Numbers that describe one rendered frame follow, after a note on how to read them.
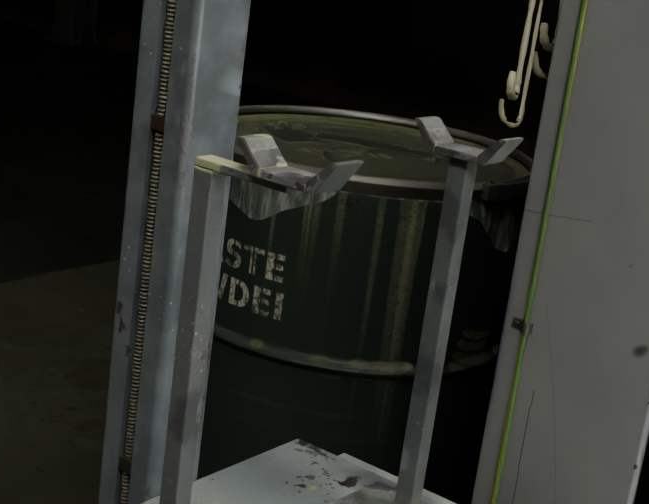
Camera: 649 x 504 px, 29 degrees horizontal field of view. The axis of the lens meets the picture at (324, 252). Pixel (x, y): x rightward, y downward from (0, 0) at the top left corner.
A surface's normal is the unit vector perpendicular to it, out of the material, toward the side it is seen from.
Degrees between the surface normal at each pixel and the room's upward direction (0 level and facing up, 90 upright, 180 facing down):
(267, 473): 0
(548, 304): 90
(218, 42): 90
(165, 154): 90
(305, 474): 0
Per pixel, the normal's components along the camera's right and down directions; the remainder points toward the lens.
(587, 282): -0.61, 0.14
